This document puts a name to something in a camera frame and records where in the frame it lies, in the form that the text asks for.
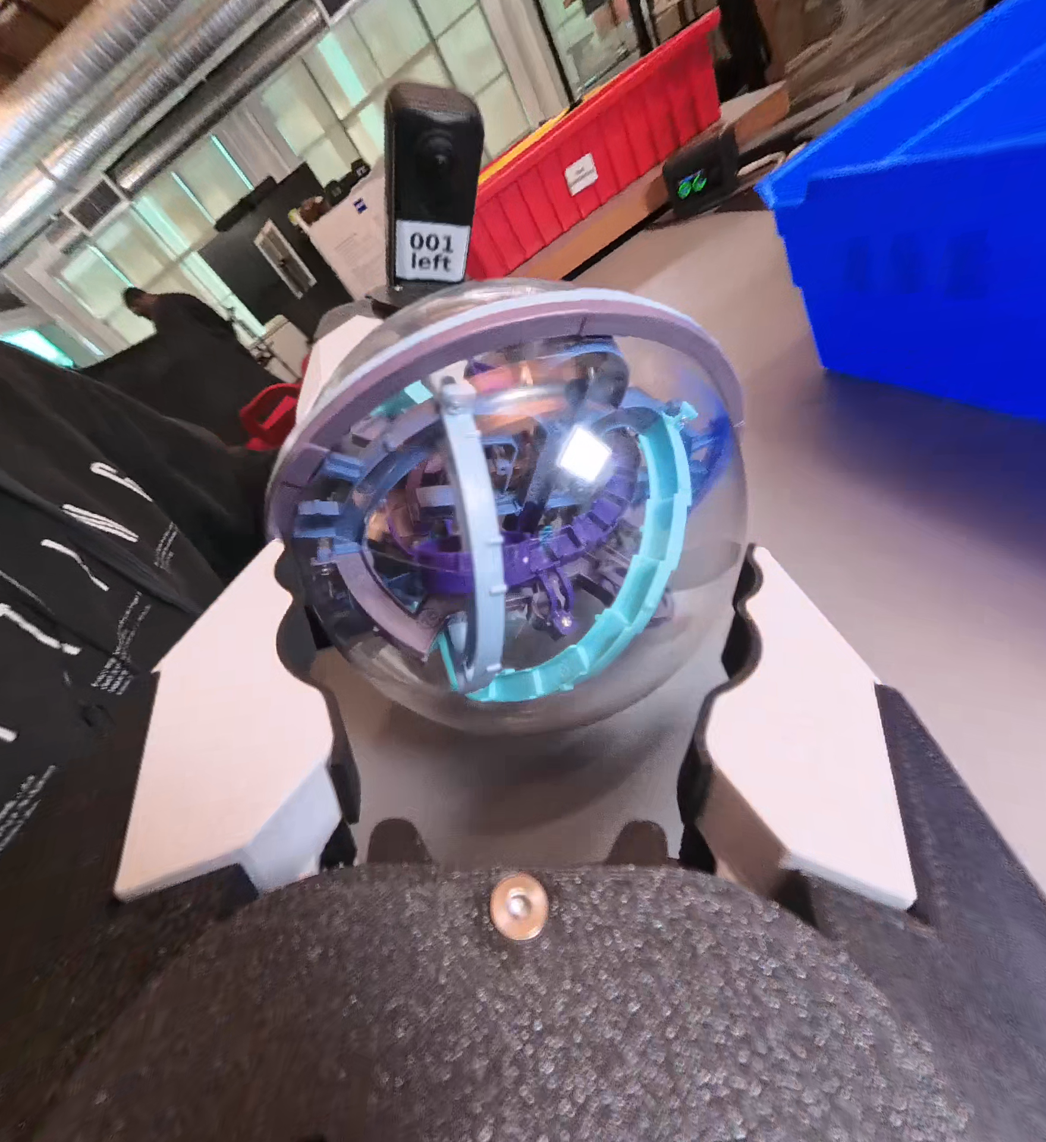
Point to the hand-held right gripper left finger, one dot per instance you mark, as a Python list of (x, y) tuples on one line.
[(220, 741)]

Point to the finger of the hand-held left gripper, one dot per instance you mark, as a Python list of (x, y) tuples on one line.
[(336, 357)]

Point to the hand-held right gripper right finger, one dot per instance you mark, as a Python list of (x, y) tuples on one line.
[(809, 741)]

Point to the clear plastic maze ball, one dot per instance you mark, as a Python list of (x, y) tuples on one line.
[(505, 509)]

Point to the white printed sign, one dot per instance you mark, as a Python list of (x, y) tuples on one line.
[(348, 241)]

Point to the red plastic bin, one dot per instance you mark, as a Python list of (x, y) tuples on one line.
[(586, 152)]

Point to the small black digital timer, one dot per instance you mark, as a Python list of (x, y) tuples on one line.
[(701, 173)]

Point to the blue plastic bin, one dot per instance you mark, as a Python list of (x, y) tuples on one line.
[(951, 215)]

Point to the silver ventilation duct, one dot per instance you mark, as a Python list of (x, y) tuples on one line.
[(113, 90)]

